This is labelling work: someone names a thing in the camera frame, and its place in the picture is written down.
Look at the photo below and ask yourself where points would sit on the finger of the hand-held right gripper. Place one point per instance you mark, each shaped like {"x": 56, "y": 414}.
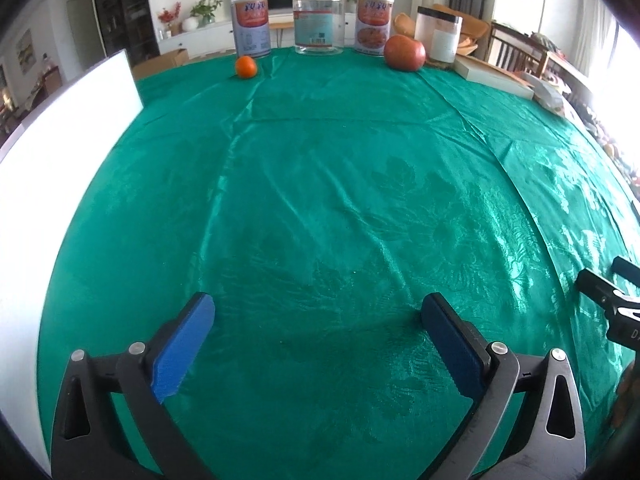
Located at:
{"x": 600, "y": 290}
{"x": 629, "y": 270}

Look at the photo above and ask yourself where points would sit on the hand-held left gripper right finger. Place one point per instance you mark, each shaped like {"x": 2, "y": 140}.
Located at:
{"x": 452, "y": 350}

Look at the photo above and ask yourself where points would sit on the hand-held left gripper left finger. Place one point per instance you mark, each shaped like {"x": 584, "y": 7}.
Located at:
{"x": 182, "y": 345}

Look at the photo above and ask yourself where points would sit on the person's right hand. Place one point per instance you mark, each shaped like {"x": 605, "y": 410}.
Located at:
{"x": 629, "y": 395}

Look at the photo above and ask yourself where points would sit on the white foam board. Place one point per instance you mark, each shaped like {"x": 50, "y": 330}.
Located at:
{"x": 65, "y": 210}

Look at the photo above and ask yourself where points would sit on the white plastic bag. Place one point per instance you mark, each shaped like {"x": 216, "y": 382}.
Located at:
{"x": 550, "y": 95}

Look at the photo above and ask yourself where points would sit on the green satin tablecloth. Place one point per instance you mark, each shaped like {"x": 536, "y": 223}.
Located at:
{"x": 325, "y": 200}

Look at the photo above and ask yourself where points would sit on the flat white box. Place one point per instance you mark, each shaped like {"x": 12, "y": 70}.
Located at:
{"x": 492, "y": 75}

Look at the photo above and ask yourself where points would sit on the wooden chair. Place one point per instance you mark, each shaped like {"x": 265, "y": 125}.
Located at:
{"x": 515, "y": 50}

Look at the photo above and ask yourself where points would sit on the cardboard box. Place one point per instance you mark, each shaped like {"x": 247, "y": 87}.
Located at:
{"x": 160, "y": 62}

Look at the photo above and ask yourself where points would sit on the small orange tangerine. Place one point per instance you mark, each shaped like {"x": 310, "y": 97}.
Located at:
{"x": 246, "y": 67}

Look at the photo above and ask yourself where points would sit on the red apple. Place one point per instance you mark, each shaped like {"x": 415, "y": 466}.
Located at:
{"x": 405, "y": 53}

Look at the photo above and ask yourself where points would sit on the clear jar black lid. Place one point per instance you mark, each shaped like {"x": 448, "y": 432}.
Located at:
{"x": 439, "y": 35}

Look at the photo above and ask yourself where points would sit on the white television cabinet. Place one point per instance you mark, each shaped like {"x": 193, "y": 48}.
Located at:
{"x": 210, "y": 37}

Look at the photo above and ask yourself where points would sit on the orange label tin can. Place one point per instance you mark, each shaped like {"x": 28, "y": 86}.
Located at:
{"x": 251, "y": 27}
{"x": 374, "y": 23}

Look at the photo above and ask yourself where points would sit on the red flower plant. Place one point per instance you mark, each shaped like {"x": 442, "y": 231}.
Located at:
{"x": 169, "y": 17}

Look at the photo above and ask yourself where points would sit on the dark display cabinet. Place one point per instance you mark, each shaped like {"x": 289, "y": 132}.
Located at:
{"x": 125, "y": 10}

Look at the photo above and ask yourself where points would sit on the clear jar gold lid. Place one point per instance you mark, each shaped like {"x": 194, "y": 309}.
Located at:
{"x": 318, "y": 21}

